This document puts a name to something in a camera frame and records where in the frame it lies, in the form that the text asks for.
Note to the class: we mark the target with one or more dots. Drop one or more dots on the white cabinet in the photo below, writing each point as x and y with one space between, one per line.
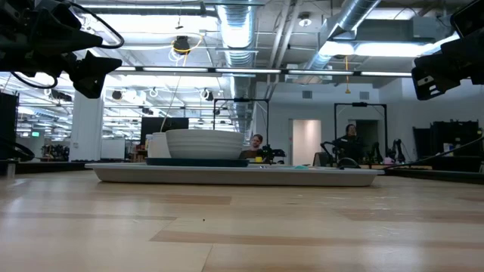
112 149

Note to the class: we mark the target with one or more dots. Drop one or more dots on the white mug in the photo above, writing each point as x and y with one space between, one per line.
157 145

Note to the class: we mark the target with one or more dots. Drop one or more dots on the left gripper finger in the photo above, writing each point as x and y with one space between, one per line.
92 73
68 34

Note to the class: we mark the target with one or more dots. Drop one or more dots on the grey plastic tray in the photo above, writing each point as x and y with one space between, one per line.
227 177

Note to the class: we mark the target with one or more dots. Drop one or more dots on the dark cabinet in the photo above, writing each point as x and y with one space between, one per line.
9 121

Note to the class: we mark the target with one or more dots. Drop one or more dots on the dark teal plate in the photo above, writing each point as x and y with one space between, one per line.
196 162

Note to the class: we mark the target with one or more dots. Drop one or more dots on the person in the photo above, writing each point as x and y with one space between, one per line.
257 143
349 145

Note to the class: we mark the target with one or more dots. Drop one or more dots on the ceiling light bar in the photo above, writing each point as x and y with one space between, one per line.
246 70

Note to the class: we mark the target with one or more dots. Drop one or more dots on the white ribbed bowl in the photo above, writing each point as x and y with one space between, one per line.
204 145

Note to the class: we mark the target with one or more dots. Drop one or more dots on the small metal cylinder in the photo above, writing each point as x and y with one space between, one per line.
10 169

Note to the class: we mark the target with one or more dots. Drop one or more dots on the black rig frame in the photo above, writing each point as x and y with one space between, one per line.
359 104
242 100

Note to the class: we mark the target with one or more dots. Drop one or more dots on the black monitor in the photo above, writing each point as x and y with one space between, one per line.
166 122

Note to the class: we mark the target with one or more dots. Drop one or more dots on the black dome object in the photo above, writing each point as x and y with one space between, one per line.
348 163

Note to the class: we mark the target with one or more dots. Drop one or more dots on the black ceiling camera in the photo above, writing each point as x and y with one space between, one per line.
182 43

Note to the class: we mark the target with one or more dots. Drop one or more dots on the silver air duct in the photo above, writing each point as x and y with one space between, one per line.
355 15
238 22

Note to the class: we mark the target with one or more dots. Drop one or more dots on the white column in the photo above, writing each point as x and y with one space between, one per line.
87 124

